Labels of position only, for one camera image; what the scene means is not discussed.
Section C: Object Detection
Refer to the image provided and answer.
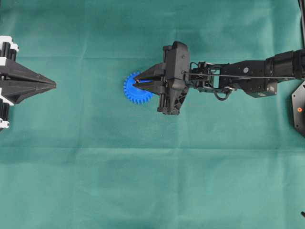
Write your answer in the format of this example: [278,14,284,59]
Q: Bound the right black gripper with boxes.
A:
[133,42,190,115]

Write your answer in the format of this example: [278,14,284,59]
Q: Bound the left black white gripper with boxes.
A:
[0,35,57,131]

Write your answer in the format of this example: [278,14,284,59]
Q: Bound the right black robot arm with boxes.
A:
[134,42,305,115]

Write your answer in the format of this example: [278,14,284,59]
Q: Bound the blue plastic gear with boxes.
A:
[123,71,153,104]

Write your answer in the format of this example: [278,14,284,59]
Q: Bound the green cloth table cover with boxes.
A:
[0,0,305,229]

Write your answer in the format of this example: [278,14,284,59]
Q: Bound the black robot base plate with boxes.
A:
[291,81,305,137]

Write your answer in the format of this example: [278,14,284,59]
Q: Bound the black cable top right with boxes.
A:
[296,0,305,48]

